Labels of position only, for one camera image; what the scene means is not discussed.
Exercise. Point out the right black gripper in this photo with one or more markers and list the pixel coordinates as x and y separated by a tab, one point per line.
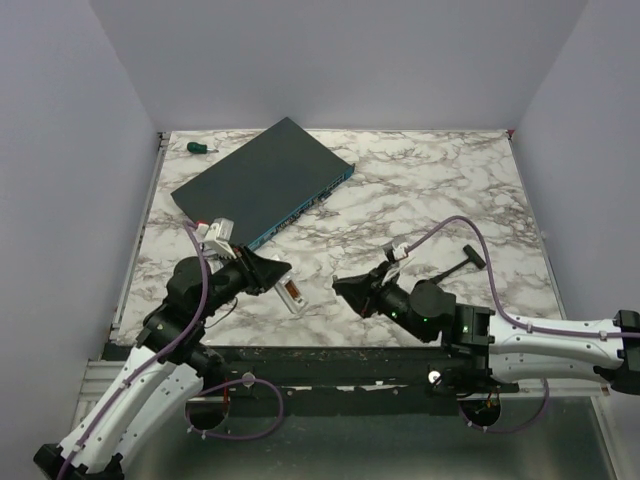
362	291

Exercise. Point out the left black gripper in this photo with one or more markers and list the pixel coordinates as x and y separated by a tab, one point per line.
260	274

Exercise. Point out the white remote control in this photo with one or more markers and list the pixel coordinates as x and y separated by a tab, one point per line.
290	293

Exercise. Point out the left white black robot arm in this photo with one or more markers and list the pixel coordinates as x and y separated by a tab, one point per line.
150	360

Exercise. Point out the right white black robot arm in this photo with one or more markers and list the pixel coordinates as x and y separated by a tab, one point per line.
505	348

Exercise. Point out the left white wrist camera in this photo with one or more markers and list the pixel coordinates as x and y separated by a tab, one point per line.
215	238

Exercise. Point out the dark grey network switch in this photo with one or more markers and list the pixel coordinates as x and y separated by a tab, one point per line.
265	184

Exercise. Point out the black T-handle tool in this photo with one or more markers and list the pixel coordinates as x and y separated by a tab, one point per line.
472	257

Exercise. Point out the green handled screwdriver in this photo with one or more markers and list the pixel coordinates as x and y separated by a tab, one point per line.
196	148

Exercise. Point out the aluminium frame rail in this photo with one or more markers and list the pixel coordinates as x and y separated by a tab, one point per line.
98	376

